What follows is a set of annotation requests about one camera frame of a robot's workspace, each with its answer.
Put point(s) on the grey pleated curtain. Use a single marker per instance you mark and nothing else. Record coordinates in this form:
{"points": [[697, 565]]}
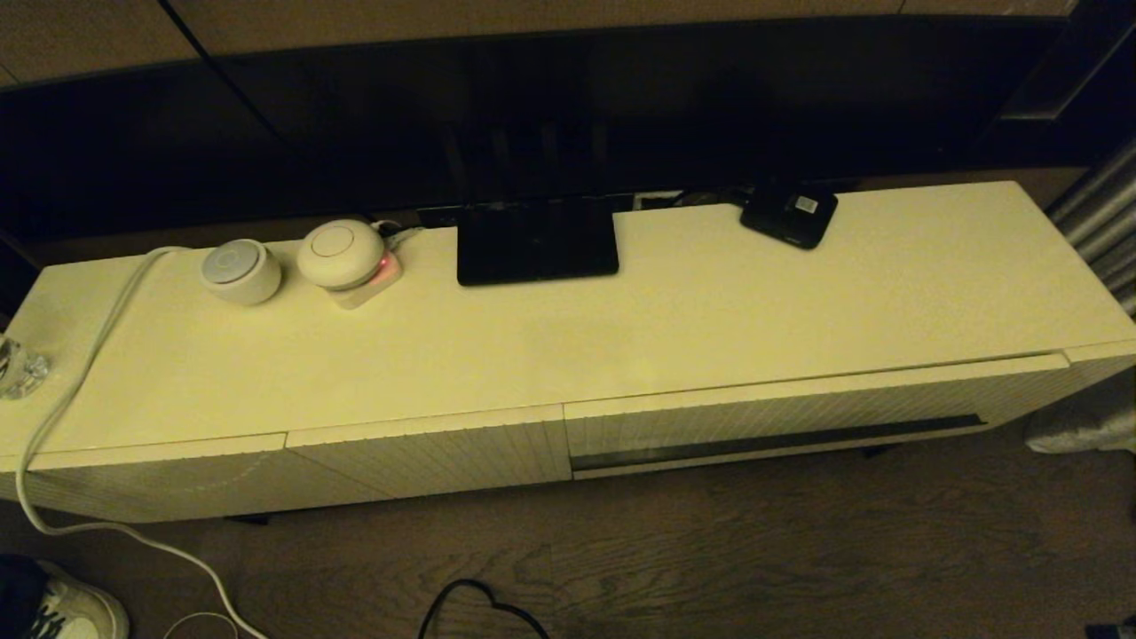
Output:
{"points": [[1100, 213]]}

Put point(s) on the black set-top box with label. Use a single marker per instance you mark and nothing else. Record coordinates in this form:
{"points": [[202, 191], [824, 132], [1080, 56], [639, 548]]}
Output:
{"points": [[785, 220]]}

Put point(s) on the white power strip red light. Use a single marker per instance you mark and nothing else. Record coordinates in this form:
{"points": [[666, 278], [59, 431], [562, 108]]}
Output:
{"points": [[380, 280]]}

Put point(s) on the white fluted drawer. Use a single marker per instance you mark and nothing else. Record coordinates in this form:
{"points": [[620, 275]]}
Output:
{"points": [[754, 413]]}

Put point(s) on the large black television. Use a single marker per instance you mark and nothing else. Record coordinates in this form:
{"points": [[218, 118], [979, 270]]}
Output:
{"points": [[532, 106]]}

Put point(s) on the white TV cabinet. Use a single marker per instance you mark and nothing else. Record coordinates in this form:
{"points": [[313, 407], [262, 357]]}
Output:
{"points": [[532, 337]]}

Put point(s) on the white sneaker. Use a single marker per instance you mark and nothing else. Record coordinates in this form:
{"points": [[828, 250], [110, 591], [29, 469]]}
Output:
{"points": [[80, 612]]}

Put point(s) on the black television base plate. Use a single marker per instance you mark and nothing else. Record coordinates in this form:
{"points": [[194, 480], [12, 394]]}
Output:
{"points": [[532, 244]]}

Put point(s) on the white fluted cabinet front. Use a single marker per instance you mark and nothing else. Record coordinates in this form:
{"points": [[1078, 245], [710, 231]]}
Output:
{"points": [[444, 453]]}

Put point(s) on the small white round speaker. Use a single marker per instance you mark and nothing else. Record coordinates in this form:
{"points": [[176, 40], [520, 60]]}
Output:
{"points": [[240, 271]]}

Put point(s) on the clear glass object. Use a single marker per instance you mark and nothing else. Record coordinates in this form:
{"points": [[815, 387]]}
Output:
{"points": [[19, 368]]}

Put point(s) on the white smooth cabinet front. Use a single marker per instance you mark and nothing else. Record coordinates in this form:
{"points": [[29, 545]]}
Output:
{"points": [[133, 484]]}

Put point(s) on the white dome-shaped device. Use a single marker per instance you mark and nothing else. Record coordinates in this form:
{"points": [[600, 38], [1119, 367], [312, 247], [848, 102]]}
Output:
{"points": [[339, 253]]}

